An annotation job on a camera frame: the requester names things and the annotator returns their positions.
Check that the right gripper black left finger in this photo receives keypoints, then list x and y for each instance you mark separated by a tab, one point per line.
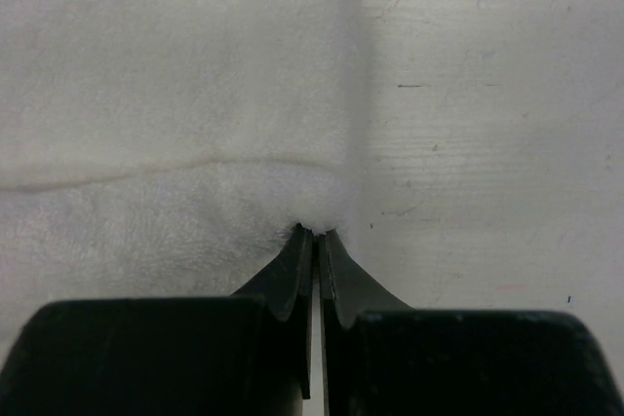
247	353

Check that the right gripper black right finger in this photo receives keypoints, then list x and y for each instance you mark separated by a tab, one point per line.
383	357

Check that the white towel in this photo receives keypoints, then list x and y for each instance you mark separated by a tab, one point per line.
167	147

